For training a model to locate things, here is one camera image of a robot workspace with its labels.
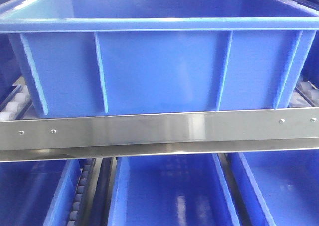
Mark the large blue plastic box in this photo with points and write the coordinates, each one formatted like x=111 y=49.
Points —
x=119 y=57

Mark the blue crate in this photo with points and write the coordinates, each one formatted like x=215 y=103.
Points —
x=171 y=190
x=37 y=193
x=279 y=188

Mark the lower left blue crate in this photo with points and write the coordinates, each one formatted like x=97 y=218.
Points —
x=37 y=193

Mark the lower steel rack bar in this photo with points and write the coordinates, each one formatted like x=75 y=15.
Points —
x=160 y=134

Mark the lower centre blue crate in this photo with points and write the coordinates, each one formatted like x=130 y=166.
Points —
x=171 y=190

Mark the lower right blue crate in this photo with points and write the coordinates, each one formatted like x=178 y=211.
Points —
x=279 y=188

